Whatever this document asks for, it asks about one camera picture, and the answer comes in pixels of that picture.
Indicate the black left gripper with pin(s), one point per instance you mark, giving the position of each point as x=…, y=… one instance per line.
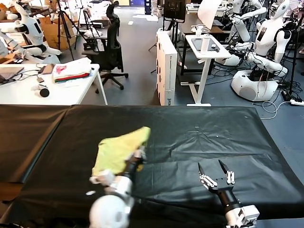
x=133, y=166

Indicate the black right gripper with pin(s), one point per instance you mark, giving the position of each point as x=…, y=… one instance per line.
x=222, y=186

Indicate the yellow-green t-shirt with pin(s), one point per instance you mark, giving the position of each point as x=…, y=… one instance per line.
x=114, y=152

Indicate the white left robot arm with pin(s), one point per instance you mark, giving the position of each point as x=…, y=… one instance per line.
x=111, y=209

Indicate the white humanoid robot raised arm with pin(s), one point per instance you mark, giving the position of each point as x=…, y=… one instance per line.
x=242, y=28

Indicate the stack of folded clothes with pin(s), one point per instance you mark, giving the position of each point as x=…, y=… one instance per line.
x=71, y=70

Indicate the tall white cardboard box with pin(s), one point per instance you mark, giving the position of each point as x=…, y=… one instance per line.
x=166, y=71

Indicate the white standing desk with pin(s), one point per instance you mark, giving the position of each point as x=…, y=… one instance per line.
x=202, y=71

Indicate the black office chair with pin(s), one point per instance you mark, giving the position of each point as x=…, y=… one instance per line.
x=114, y=52

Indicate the white power strip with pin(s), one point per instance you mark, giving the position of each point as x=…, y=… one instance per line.
x=297, y=102

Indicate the black round speaker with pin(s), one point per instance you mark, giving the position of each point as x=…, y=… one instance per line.
x=44, y=92

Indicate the dark brown table mat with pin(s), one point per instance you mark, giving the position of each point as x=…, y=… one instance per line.
x=23, y=133

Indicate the brown phone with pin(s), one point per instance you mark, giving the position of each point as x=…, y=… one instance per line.
x=49, y=68

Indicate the dark tablet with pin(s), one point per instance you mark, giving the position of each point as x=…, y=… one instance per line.
x=197, y=44

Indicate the white water bottle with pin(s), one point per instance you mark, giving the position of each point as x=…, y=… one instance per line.
x=205, y=45

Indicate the white work table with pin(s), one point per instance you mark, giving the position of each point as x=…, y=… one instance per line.
x=21, y=95

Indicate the white drone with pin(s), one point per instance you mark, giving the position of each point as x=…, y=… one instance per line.
x=200, y=29

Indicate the black pole stand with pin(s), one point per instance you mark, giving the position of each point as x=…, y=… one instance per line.
x=294, y=59

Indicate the white humanoid robot on base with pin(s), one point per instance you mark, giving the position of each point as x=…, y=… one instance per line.
x=267, y=40

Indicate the brown cardboard box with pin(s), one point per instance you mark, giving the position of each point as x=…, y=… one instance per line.
x=51, y=35

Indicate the dark wooden desk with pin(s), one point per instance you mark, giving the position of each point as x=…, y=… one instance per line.
x=217, y=29

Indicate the black monitor on stand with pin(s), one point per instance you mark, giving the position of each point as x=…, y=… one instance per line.
x=175, y=9

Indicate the tall black tripod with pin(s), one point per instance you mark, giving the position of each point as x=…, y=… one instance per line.
x=59, y=23

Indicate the grey laptop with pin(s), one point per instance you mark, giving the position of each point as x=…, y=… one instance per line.
x=9, y=72

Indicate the short black tripod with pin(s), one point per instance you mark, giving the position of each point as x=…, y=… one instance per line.
x=83, y=10

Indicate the white curved board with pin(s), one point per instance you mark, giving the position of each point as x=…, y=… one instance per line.
x=209, y=14

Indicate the white humanoid robot black waist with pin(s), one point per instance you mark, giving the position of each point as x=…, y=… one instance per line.
x=33, y=31

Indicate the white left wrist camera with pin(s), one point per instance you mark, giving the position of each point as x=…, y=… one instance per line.
x=103, y=177

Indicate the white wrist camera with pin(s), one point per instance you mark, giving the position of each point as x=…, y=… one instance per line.
x=249, y=215
x=103, y=177

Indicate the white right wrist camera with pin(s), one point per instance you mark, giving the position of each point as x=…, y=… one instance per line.
x=249, y=215

